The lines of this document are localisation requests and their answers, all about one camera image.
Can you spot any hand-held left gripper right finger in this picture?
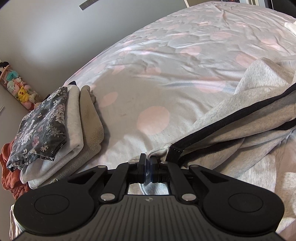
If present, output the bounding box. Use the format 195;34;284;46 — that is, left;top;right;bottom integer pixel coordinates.
148;157;229;204

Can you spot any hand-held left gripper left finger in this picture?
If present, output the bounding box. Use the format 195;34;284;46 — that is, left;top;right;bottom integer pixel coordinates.
67;153;148;204

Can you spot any grey shirt with black trim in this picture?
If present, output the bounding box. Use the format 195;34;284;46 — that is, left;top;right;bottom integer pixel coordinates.
128;57;296;197

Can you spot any beige folded fleece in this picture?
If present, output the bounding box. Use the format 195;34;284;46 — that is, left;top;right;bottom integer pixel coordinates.
28;85;104;189

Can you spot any light grey folded sweatshirt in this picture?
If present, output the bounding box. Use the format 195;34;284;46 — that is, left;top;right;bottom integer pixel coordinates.
20;85;84;186

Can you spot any pink-dotted grey duvet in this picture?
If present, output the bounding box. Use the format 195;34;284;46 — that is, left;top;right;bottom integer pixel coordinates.
9;0;296;241

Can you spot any dark floral folded garment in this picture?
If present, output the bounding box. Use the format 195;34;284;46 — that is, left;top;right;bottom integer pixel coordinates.
6;86;68;172

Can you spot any rust red fabric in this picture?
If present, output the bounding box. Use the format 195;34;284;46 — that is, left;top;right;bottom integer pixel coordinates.
0;139;30;201

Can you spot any plush toy holder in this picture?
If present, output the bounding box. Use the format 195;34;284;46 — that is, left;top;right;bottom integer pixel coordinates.
0;61;44;110

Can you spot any white garment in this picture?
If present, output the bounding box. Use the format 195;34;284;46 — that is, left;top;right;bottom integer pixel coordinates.
284;21;296;36

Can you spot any wall switch panel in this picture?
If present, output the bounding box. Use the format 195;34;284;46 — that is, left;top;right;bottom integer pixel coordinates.
79;0;96;10

